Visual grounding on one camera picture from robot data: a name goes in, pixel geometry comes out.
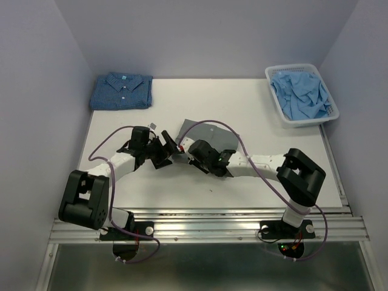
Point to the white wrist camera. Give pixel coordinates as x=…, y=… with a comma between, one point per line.
x=184, y=149
x=152, y=126

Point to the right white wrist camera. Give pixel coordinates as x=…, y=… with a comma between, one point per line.
x=184, y=149

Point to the light blue crumpled shirt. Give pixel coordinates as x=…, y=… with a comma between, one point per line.
x=301, y=95

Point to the folded blue checked shirt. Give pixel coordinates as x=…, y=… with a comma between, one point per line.
x=121, y=91

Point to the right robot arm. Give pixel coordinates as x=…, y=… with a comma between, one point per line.
x=301, y=178

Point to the grey long sleeve shirt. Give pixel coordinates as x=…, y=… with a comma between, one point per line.
x=220, y=139

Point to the white plastic laundry basket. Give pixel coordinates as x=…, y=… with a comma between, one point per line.
x=333, y=112

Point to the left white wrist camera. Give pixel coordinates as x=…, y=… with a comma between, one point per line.
x=152, y=126

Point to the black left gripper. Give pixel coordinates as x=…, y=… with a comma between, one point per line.
x=162, y=159

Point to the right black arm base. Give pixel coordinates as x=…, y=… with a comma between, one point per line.
x=278, y=229

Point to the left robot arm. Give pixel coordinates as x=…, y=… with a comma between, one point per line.
x=88, y=196

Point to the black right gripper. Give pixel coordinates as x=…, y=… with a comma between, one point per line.
x=195, y=162

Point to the aluminium mounting rail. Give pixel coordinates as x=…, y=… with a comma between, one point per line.
x=241, y=225

